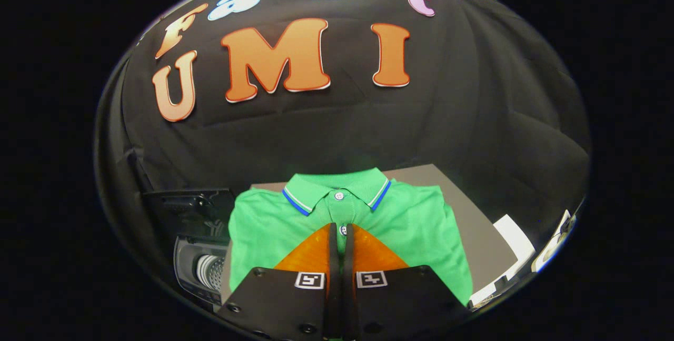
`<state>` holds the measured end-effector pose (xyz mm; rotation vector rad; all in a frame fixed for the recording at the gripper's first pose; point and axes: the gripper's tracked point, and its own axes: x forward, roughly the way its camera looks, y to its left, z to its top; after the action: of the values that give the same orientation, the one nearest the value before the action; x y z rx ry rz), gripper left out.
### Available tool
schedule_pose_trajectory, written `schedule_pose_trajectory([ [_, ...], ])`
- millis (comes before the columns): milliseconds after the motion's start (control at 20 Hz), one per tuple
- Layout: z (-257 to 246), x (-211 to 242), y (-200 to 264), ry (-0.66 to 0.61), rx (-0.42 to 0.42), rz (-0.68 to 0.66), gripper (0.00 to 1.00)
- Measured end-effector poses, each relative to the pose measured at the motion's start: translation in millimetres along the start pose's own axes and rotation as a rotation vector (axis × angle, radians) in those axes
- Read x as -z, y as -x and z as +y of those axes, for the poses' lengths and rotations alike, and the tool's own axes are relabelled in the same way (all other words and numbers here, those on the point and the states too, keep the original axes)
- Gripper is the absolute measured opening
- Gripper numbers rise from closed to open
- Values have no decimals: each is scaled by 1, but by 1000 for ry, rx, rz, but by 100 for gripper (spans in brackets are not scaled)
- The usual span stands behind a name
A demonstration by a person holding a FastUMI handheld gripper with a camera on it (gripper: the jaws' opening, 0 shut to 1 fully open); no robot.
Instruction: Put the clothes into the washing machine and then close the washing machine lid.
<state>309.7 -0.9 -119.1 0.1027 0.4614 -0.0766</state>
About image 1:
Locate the white panel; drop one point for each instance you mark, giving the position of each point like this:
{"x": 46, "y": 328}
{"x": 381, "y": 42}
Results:
{"x": 513, "y": 241}

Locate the white object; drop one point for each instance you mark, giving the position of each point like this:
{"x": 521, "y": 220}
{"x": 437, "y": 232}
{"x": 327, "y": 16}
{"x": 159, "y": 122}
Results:
{"x": 553, "y": 246}

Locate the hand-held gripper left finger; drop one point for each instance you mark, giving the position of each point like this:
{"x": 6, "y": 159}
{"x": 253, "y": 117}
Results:
{"x": 334, "y": 278}

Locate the green polo shirt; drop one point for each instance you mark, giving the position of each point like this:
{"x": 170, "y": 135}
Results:
{"x": 421, "y": 225}

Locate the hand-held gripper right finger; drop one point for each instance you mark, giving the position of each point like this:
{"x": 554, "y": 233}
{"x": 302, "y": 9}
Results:
{"x": 347, "y": 278}

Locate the grey cabinet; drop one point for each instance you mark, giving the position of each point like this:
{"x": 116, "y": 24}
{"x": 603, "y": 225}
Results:
{"x": 474, "y": 225}

